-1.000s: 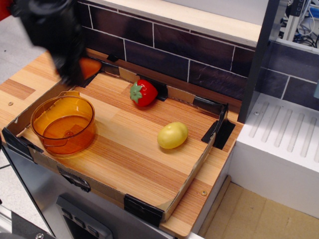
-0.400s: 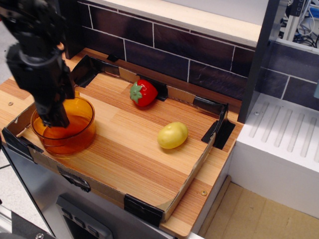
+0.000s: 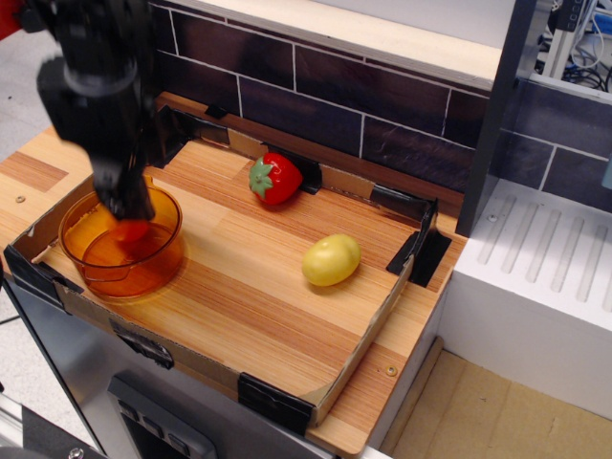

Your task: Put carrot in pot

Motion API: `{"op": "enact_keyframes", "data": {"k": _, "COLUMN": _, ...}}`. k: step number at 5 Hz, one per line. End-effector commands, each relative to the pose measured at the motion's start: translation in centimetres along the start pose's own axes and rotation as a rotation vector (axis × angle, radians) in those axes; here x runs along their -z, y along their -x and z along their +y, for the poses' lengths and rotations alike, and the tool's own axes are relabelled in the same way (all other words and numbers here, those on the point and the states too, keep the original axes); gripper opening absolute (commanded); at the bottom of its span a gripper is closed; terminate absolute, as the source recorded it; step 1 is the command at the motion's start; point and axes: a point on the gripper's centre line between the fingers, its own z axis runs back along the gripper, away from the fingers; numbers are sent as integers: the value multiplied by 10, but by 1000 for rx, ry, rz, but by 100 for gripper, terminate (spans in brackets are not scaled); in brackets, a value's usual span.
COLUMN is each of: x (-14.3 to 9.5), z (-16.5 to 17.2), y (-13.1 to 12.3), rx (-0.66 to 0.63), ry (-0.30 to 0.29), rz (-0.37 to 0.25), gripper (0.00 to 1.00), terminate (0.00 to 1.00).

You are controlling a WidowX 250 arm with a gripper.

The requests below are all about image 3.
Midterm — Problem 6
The orange transparent plastic pot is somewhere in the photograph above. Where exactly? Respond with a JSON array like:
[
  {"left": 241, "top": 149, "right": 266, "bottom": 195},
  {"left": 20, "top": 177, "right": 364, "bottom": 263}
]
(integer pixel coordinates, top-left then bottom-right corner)
[{"left": 59, "top": 177, "right": 184, "bottom": 298}]

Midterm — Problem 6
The bundle of cables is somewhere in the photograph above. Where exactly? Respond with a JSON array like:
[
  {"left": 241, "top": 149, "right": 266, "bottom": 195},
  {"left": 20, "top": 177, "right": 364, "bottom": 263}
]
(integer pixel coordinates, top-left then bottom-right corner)
[{"left": 539, "top": 0, "right": 612, "bottom": 92}]

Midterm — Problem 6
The cardboard fence with black tape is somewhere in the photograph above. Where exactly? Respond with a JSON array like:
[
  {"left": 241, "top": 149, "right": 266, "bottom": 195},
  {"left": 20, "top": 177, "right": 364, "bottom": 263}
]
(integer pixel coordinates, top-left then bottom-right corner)
[{"left": 1, "top": 129, "right": 464, "bottom": 451}]

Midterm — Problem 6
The grey toy oven front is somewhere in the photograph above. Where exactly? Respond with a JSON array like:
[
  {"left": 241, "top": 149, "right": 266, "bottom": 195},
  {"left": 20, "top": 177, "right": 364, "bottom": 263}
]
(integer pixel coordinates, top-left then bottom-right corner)
[{"left": 4, "top": 280, "right": 332, "bottom": 458}]

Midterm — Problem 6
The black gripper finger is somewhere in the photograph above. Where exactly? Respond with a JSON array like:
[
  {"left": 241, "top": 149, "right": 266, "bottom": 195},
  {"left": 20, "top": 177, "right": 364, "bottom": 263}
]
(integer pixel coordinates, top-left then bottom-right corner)
[
  {"left": 119, "top": 176, "right": 155, "bottom": 221},
  {"left": 94, "top": 176, "right": 126, "bottom": 215}
]

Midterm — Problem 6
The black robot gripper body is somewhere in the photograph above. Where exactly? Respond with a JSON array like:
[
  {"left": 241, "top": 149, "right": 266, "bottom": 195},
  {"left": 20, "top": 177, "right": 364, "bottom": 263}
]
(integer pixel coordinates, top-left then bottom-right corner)
[{"left": 31, "top": 1, "right": 155, "bottom": 191}]

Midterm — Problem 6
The white toy sink drainboard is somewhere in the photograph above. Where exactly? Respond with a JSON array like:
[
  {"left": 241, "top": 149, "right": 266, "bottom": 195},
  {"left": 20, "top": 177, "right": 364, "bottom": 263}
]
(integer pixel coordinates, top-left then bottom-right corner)
[{"left": 438, "top": 181, "right": 611, "bottom": 417}]

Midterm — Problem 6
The red toy strawberry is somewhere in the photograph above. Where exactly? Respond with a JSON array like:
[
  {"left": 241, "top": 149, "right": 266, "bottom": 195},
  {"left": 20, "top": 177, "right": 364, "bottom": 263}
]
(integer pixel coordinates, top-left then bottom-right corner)
[{"left": 249, "top": 152, "right": 303, "bottom": 205}]

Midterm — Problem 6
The orange toy carrot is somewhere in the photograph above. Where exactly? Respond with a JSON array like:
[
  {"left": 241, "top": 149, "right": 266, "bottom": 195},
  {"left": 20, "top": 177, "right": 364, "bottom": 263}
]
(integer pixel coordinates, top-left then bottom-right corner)
[{"left": 110, "top": 220, "right": 150, "bottom": 243}]

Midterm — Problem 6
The dark grey vertical post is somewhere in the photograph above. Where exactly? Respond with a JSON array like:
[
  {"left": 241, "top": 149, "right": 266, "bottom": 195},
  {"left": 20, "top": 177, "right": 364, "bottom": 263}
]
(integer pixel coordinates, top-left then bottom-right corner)
[{"left": 456, "top": 1, "right": 548, "bottom": 236}]

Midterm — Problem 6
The yellow toy potato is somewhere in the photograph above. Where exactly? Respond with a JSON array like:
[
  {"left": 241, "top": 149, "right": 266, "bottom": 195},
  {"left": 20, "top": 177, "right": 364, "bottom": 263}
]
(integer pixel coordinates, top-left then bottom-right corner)
[{"left": 302, "top": 233, "right": 361, "bottom": 287}]

